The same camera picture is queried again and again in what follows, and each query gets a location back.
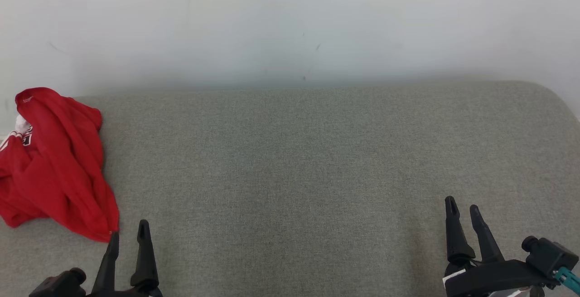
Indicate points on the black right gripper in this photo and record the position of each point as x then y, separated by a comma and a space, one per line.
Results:
489, 279

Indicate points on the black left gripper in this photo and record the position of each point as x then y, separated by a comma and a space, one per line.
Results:
136, 293

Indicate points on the red shorts with white stripe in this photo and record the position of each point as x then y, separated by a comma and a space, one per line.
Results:
72, 161

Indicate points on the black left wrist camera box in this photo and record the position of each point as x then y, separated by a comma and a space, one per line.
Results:
59, 285

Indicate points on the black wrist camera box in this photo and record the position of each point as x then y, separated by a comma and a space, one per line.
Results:
548, 256
59, 285

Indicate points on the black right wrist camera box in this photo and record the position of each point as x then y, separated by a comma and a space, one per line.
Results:
548, 256

